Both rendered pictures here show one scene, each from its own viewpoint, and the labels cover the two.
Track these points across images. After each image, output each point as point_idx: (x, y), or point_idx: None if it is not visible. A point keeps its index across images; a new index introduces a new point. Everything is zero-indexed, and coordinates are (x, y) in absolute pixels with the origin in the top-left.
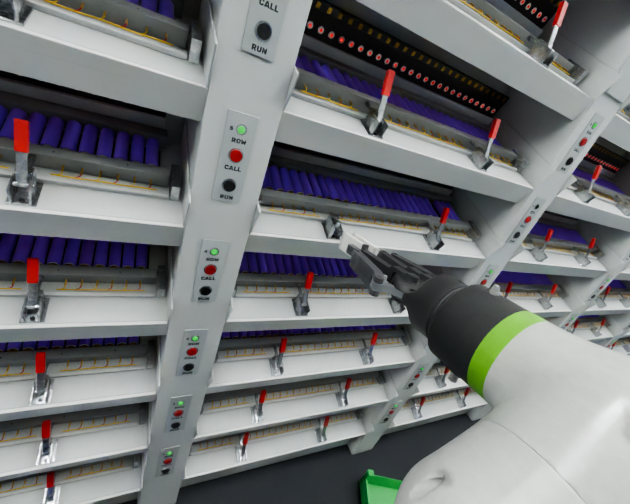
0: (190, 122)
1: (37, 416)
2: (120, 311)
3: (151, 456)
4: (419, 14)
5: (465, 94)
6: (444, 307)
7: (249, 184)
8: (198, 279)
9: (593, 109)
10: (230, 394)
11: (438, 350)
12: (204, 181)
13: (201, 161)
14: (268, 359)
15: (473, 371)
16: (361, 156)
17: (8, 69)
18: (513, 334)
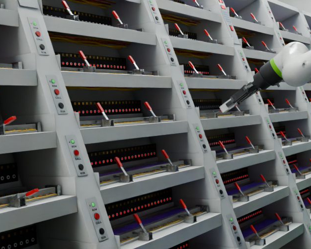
0: (155, 103)
1: (197, 235)
2: (188, 168)
3: None
4: (187, 44)
5: (197, 70)
6: (261, 71)
7: (190, 101)
8: (200, 141)
9: (236, 49)
10: None
11: (269, 78)
12: (182, 103)
13: (179, 97)
14: (238, 201)
15: (276, 70)
16: (202, 85)
17: (144, 86)
18: (273, 59)
